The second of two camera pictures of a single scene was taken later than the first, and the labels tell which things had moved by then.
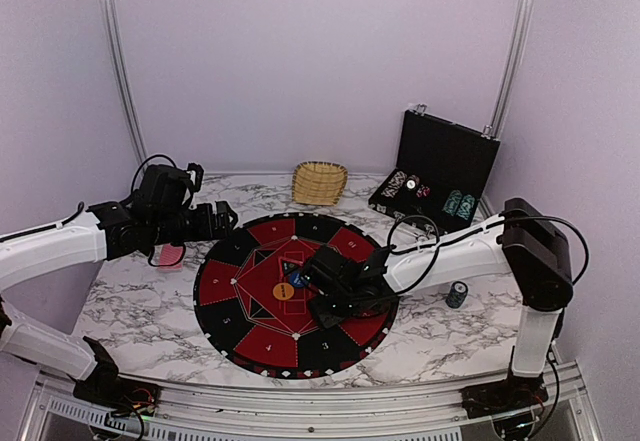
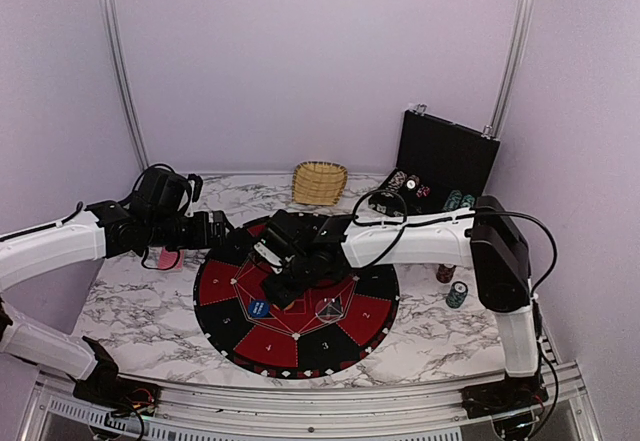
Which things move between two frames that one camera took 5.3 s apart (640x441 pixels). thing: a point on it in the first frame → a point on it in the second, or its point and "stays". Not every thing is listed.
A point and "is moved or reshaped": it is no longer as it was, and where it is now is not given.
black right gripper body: [342, 309] → [291, 291]
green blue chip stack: [457, 294] stays
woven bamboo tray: [318, 183] stays
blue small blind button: [296, 280] is moved or reshaped
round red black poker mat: [252, 306] stays
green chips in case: [459, 205] stays
